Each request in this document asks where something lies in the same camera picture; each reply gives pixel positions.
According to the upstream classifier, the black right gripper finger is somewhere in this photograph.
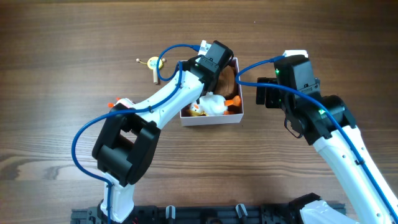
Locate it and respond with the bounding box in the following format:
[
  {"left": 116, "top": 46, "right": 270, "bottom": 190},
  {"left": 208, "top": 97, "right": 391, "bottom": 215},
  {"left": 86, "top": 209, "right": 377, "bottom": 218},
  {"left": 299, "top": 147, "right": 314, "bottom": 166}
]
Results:
[
  {"left": 265, "top": 87, "right": 280, "bottom": 108},
  {"left": 256, "top": 77, "right": 266, "bottom": 105}
]

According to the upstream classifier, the brown plush toy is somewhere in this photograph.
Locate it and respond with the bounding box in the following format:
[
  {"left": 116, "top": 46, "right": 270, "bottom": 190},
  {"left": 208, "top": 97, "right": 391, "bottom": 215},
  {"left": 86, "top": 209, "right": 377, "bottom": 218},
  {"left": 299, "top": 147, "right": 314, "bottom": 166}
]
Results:
[{"left": 214, "top": 66, "right": 238, "bottom": 100}]

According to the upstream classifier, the white plush duck yellow hat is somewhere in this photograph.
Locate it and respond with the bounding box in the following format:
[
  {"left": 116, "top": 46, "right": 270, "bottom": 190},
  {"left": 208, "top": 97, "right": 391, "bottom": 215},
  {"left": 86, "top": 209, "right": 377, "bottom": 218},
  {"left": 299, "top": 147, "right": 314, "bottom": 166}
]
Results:
[{"left": 186, "top": 92, "right": 242, "bottom": 116}]

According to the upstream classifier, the white pink plush duck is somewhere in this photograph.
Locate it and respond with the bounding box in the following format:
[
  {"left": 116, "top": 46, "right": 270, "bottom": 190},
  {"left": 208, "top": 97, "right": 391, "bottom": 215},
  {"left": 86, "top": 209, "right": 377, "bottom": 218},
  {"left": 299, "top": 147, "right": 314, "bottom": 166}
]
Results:
[{"left": 108, "top": 98, "right": 134, "bottom": 108}]

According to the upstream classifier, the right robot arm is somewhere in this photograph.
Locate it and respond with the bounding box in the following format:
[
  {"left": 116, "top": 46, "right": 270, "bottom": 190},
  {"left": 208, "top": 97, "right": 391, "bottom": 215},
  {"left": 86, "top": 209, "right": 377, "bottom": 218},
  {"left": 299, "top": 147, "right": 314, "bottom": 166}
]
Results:
[{"left": 256, "top": 51, "right": 397, "bottom": 223}]

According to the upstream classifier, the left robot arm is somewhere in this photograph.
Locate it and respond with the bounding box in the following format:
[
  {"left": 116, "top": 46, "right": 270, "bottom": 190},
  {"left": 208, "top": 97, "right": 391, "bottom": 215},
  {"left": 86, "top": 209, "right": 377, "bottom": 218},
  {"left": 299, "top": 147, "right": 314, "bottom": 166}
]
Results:
[{"left": 92, "top": 40, "right": 234, "bottom": 223}]

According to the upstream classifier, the yellow wooden rattle drum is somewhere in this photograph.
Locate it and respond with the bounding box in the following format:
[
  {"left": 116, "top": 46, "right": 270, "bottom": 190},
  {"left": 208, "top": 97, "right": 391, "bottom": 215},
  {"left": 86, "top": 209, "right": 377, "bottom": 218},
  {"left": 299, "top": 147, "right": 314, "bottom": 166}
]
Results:
[{"left": 136, "top": 57, "right": 166, "bottom": 85}]

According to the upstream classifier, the pink cardboard box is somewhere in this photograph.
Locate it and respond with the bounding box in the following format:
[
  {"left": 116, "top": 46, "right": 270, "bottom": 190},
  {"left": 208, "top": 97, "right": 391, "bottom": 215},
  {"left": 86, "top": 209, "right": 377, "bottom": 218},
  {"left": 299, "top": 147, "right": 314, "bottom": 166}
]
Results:
[{"left": 180, "top": 58, "right": 244, "bottom": 126}]

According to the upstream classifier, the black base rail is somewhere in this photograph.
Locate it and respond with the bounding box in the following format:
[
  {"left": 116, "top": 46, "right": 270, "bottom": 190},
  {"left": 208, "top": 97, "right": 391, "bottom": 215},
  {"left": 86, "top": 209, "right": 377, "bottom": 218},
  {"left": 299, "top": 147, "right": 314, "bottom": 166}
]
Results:
[{"left": 70, "top": 203, "right": 346, "bottom": 224}]

